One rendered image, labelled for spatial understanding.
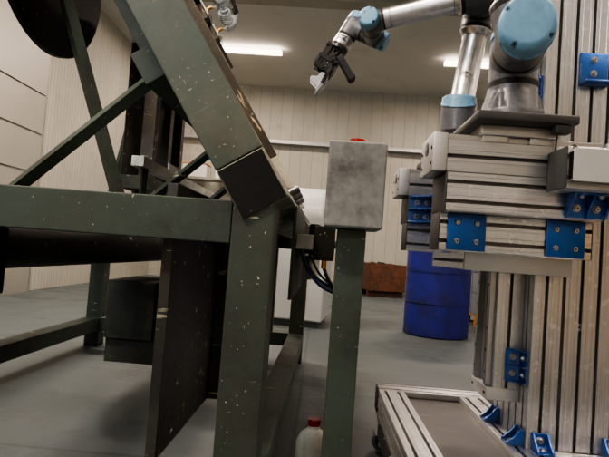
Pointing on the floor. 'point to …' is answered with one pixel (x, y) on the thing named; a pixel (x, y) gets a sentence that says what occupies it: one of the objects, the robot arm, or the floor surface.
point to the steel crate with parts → (383, 279)
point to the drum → (436, 299)
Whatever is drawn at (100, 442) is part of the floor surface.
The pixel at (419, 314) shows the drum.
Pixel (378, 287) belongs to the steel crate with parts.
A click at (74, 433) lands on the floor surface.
